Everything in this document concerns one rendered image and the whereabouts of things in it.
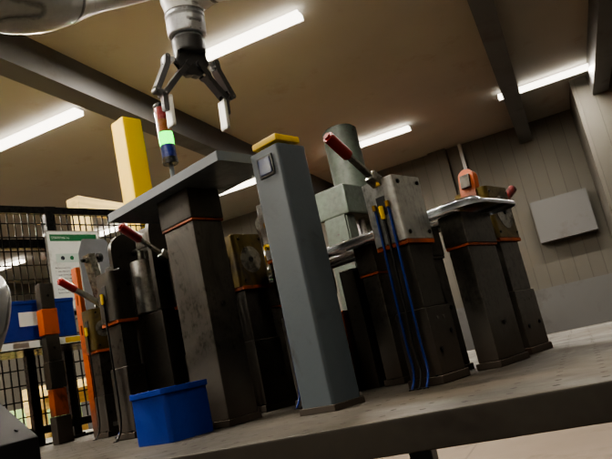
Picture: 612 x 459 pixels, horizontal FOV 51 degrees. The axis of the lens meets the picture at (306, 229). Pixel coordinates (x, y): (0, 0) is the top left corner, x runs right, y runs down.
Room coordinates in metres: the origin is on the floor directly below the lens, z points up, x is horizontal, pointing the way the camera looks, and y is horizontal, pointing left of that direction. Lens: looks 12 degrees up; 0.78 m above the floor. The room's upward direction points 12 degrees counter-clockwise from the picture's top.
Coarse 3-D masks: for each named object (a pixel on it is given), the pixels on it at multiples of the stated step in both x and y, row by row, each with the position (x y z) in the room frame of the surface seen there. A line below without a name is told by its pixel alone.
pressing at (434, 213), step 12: (444, 204) 1.14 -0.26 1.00; (456, 204) 1.12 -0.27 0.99; (468, 204) 1.11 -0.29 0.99; (480, 204) 1.20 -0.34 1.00; (492, 204) 1.22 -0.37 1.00; (504, 204) 1.24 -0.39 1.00; (432, 216) 1.16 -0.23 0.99; (444, 216) 1.23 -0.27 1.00; (348, 240) 1.29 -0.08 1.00; (360, 240) 1.27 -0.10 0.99; (372, 240) 1.34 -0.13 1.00; (336, 252) 1.40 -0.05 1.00; (348, 252) 1.43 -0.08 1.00; (336, 264) 1.55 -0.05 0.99
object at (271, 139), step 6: (264, 138) 1.03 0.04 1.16; (270, 138) 1.02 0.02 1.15; (276, 138) 1.01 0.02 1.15; (282, 138) 1.02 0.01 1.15; (288, 138) 1.04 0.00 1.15; (294, 138) 1.05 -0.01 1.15; (258, 144) 1.04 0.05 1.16; (264, 144) 1.03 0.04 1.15; (270, 144) 1.03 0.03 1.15; (294, 144) 1.06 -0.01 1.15; (252, 150) 1.05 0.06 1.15; (258, 150) 1.05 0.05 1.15
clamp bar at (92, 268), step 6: (84, 258) 1.79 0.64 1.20; (90, 258) 1.79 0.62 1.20; (96, 258) 1.80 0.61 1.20; (102, 258) 1.82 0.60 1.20; (90, 264) 1.79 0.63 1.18; (96, 264) 1.80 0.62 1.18; (90, 270) 1.80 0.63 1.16; (96, 270) 1.80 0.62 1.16; (90, 276) 1.81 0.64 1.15; (96, 276) 1.80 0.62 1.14; (90, 282) 1.81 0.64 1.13; (96, 288) 1.81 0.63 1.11; (96, 294) 1.81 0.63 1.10
